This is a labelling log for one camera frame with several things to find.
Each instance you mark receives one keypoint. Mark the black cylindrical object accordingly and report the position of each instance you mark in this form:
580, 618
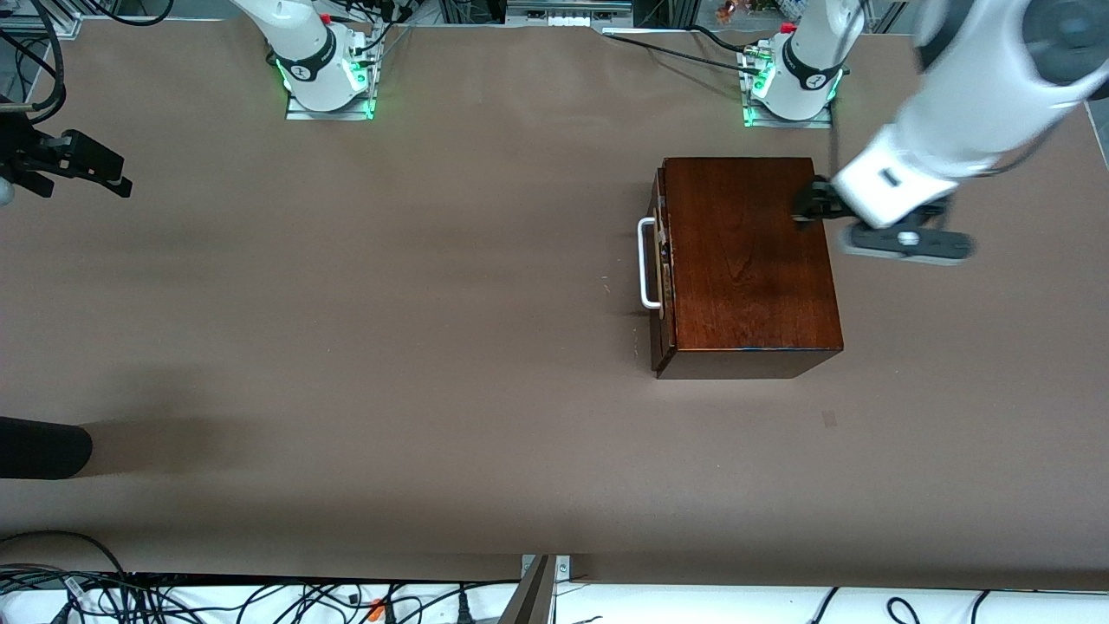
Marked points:
43, 448

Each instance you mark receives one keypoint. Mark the dark wooden cabinet box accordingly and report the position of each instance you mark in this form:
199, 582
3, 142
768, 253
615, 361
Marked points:
754, 260

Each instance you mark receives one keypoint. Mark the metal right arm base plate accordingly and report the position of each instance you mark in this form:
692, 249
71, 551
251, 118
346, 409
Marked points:
329, 114

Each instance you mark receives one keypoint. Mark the aluminium frame profile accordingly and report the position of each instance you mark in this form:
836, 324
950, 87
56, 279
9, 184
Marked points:
65, 26

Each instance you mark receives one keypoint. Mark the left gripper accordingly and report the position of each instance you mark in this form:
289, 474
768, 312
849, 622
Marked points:
818, 199

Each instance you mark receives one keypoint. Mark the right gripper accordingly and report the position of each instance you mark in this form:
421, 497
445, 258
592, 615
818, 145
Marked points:
24, 148

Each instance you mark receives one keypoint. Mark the small metal bracket plate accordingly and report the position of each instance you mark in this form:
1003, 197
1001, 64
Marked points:
563, 568

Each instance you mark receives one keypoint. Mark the white socket panel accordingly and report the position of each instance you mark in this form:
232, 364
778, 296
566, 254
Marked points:
563, 19

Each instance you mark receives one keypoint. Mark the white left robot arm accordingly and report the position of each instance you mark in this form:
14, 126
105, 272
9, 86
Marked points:
970, 113

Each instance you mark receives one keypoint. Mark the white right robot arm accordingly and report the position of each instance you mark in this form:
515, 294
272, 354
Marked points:
303, 43

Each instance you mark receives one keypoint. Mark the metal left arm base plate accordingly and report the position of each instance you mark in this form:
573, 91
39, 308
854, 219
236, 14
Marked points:
797, 124

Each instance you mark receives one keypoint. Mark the grey slanted beam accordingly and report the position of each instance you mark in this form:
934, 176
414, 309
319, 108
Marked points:
533, 598

